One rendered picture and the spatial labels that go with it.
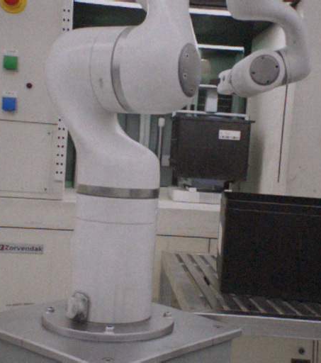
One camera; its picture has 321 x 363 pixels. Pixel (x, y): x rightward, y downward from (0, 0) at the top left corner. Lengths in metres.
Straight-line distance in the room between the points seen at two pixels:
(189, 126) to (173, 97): 0.97
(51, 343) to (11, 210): 0.82
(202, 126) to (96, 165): 0.98
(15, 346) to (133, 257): 0.19
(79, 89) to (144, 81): 0.11
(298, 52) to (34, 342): 0.81
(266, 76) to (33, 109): 0.61
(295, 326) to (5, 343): 0.45
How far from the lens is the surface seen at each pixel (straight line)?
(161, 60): 0.83
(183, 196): 1.82
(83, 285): 0.89
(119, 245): 0.86
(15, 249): 1.64
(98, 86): 0.88
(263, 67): 1.31
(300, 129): 1.62
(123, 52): 0.86
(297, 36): 1.35
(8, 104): 1.62
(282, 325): 1.06
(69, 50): 0.91
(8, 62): 1.62
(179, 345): 0.86
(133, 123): 2.51
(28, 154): 1.62
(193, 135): 1.82
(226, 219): 1.16
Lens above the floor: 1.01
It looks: 3 degrees down
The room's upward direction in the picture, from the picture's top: 4 degrees clockwise
